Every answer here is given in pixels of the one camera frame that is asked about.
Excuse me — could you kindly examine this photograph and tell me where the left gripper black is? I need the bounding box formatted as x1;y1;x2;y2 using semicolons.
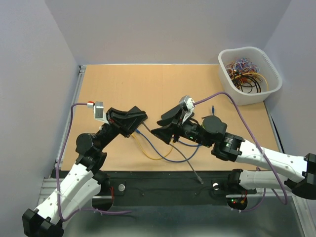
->
98;107;148;150

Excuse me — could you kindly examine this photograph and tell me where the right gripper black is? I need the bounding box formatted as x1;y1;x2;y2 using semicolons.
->
151;107;213;148

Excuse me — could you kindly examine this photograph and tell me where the yellow ethernet cable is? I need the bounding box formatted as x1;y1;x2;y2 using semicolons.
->
130;133;175;160

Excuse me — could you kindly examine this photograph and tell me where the grey ethernet cable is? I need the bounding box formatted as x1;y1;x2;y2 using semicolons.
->
142;120;204;185

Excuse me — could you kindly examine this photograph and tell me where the black network switch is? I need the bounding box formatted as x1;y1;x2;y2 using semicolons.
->
129;106;148;123

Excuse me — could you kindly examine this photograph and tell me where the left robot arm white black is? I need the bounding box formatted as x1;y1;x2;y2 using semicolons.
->
22;101;148;237

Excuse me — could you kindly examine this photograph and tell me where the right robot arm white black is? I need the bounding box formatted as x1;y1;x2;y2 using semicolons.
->
151;109;316;200

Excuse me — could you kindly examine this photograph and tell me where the white plastic bin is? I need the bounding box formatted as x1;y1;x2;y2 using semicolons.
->
218;46;282;105

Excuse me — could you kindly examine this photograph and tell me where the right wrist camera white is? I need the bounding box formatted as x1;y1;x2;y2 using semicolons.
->
179;95;195;124

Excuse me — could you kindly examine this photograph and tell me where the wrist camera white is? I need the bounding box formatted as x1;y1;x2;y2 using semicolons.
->
87;101;109;124
179;95;195;124

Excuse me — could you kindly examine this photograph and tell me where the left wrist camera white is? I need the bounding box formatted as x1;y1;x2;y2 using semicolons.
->
87;101;109;124

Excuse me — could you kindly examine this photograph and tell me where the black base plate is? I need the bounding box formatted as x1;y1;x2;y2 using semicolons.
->
92;171;257;210

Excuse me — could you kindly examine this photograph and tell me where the aluminium frame rail left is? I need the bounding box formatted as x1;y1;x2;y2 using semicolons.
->
49;65;87;178

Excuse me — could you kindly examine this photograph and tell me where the aluminium frame rail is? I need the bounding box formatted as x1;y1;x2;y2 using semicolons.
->
49;65;87;178
38;178;294;204

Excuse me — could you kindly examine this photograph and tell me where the tangle of coloured wires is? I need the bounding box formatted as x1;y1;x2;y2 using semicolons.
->
226;56;269;94

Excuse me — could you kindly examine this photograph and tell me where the aluminium frame rail front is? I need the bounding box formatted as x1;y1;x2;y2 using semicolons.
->
38;178;294;204

